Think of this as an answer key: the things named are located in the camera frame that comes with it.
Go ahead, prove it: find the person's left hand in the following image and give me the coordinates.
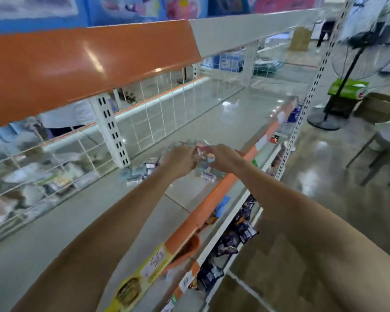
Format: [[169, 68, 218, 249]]
[[159, 145, 200, 182]]

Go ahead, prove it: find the person's right hand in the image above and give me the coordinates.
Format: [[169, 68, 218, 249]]
[[205, 143, 247, 177]]

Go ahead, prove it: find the pile of mixed erasers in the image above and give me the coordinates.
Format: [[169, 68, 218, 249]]
[[120, 141, 227, 186]]

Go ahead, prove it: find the person's left forearm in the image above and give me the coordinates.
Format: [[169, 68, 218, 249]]
[[13, 169, 183, 312]]

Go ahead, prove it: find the person's right forearm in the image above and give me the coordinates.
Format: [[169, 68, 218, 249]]
[[231, 161, 390, 312]]

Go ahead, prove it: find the white orange metal shelf unit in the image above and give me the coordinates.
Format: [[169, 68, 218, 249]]
[[0, 0, 358, 312]]

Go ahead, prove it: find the blue small snack packet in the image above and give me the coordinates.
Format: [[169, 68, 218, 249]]
[[214, 195, 232, 218]]

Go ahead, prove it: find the row of dark snack packets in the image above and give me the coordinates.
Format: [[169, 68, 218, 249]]
[[195, 149, 287, 293]]

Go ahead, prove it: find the yellow price label strip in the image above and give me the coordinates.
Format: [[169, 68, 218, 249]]
[[104, 244, 173, 312]]

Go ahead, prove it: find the pile of white packets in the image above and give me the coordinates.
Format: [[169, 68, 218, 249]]
[[0, 149, 111, 225]]

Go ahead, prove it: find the grey round stool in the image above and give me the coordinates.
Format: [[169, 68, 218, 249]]
[[346, 120, 390, 188]]

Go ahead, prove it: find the pink package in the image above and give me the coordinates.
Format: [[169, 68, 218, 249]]
[[250, 0, 319, 14]]

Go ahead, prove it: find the row of blue packages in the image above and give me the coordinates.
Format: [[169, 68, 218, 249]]
[[0, 0, 254, 33]]

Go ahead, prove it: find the white standing appliance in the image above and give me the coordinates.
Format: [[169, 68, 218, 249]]
[[341, 0, 390, 43]]

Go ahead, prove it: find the white wire grid panel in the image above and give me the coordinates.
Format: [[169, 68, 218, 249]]
[[0, 58, 261, 238]]

